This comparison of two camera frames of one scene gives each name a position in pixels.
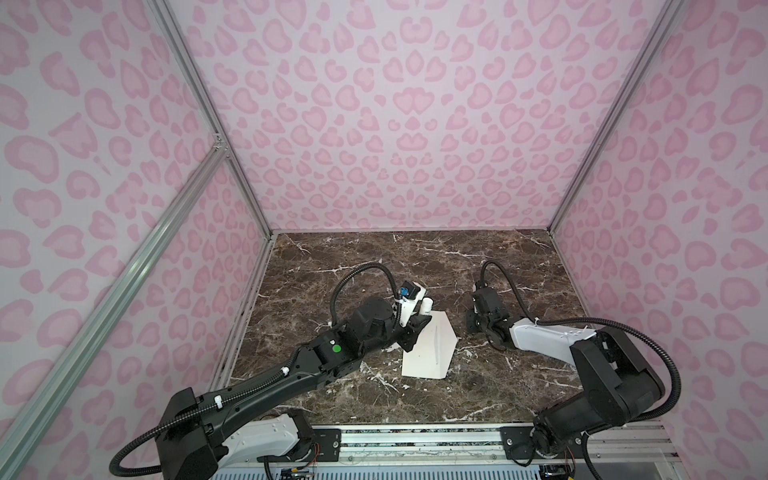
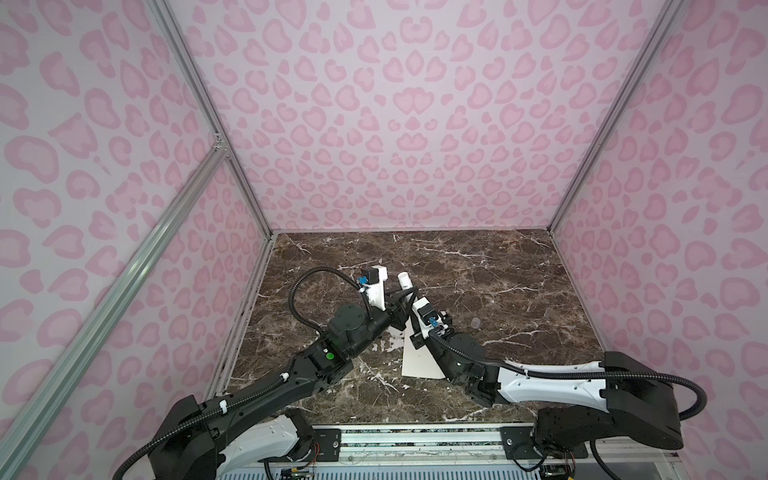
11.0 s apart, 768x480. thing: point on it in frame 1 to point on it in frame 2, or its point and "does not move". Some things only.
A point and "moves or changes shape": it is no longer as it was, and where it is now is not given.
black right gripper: (469, 321) to (417, 340)
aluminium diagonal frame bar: (24, 420) does not move
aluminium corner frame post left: (167, 14) does not move
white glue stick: (426, 306) moves or changes shape
